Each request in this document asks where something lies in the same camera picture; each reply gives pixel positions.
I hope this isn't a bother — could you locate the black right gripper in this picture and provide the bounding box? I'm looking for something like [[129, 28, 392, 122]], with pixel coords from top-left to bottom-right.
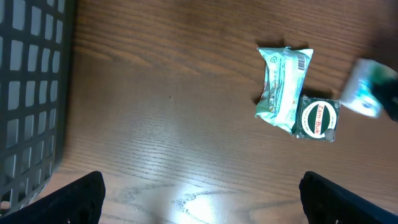
[[371, 74, 397, 122]]

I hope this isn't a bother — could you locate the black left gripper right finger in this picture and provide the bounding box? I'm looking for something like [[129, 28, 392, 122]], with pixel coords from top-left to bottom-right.
[[299, 171, 397, 224]]

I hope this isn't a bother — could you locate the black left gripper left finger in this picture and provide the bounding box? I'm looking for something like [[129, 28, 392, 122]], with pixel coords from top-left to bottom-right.
[[1, 171, 106, 224]]

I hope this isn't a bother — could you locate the teal Kleenex tissue pack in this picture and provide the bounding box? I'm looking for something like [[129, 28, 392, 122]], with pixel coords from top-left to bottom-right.
[[339, 58, 397, 118]]

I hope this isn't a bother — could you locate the dark green Zam-Buk tin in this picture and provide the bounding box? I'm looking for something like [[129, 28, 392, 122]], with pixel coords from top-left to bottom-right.
[[293, 95, 341, 142]]

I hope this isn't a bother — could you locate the mint green wipes packet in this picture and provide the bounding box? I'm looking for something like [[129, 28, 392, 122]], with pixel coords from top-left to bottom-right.
[[255, 47, 313, 134]]

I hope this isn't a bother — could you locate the grey plastic mesh basket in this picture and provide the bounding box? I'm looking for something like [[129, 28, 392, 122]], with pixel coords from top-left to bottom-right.
[[1, 0, 76, 217]]

